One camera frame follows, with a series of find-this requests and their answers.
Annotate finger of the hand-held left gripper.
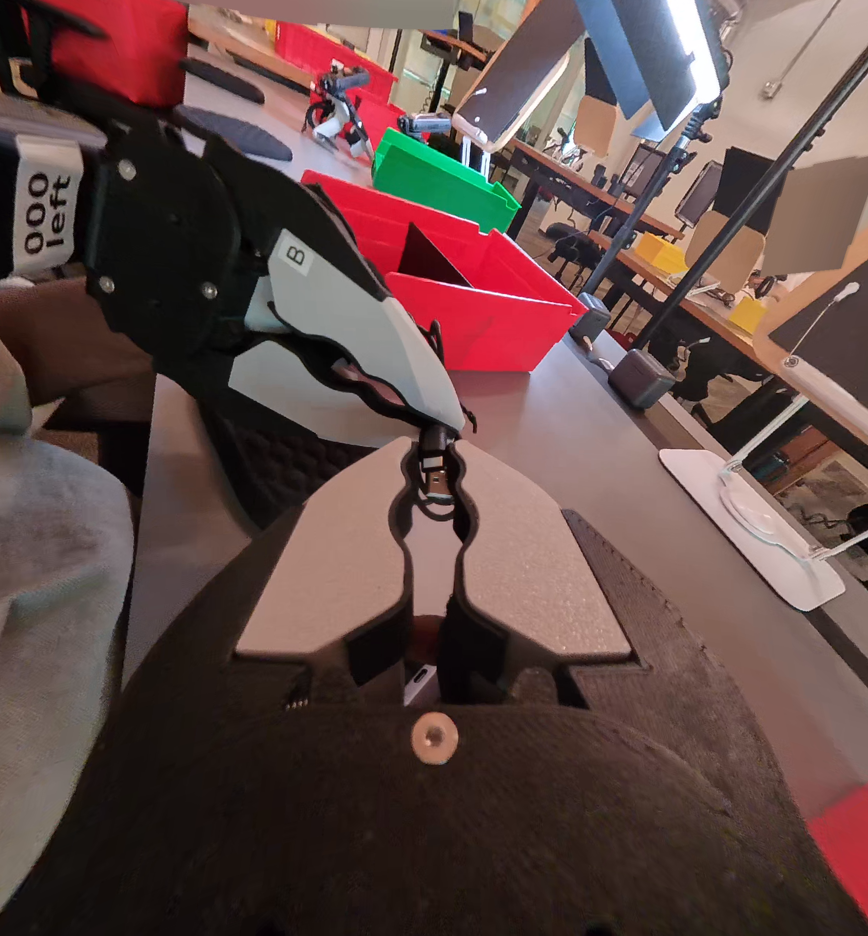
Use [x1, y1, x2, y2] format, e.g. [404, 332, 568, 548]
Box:
[227, 338, 435, 449]
[246, 228, 469, 434]

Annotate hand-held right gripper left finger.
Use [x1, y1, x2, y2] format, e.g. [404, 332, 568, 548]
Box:
[233, 435, 416, 687]

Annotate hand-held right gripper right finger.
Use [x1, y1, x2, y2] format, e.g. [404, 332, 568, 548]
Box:
[440, 439, 635, 697]

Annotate red divided plastic bin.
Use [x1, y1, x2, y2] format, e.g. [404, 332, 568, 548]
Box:
[301, 170, 588, 374]

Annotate short black cable gold plugs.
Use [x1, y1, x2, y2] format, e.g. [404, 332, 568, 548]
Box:
[328, 320, 479, 462]

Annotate silver usb adapter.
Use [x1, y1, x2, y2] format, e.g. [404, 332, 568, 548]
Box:
[413, 453, 458, 522]

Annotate person's left forearm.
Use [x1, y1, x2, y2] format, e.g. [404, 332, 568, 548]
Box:
[0, 276, 158, 930]

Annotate black padded mat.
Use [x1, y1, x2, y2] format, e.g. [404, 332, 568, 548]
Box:
[178, 57, 267, 105]
[200, 398, 405, 531]
[174, 104, 293, 163]

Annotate green plastic bin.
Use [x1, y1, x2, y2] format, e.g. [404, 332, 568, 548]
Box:
[371, 128, 522, 235]

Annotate white tabletop board stand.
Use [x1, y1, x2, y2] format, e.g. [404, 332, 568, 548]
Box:
[659, 281, 868, 612]

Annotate black white handheld device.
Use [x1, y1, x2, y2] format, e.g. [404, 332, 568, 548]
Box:
[302, 64, 376, 158]

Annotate dark grey power cube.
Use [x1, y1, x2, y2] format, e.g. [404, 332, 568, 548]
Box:
[608, 349, 676, 410]
[569, 292, 614, 345]

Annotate wooden top desk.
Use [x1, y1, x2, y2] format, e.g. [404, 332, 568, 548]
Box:
[587, 230, 778, 381]
[510, 139, 687, 242]

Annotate yellow plastic bin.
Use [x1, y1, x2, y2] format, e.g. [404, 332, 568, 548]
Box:
[728, 296, 771, 336]
[635, 233, 687, 273]

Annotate black light stand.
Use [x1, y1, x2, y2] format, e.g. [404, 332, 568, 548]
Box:
[579, 98, 713, 312]

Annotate LED panel light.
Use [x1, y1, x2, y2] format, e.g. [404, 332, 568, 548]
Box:
[573, 0, 733, 143]

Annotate tan cardboard sheet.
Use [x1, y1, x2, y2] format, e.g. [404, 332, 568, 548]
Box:
[761, 154, 868, 277]

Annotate black tripod pole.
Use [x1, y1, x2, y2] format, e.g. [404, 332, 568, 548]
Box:
[631, 7, 868, 352]

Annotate black board with wooden frame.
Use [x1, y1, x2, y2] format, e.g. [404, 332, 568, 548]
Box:
[452, 0, 588, 176]
[752, 205, 868, 472]

